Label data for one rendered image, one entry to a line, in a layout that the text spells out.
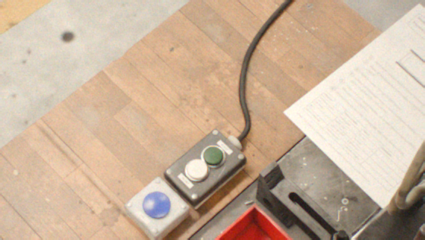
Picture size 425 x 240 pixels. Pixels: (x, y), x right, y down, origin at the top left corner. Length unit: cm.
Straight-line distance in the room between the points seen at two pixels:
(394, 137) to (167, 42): 38
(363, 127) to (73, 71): 124
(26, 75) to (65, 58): 11
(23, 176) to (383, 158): 53
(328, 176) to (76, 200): 37
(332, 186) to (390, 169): 9
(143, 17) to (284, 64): 117
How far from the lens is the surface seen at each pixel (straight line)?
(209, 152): 139
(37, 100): 253
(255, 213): 135
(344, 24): 156
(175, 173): 138
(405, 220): 115
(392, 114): 149
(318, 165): 143
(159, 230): 135
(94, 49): 259
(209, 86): 148
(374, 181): 143
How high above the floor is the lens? 219
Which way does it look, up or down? 64 degrees down
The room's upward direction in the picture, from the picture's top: 2 degrees counter-clockwise
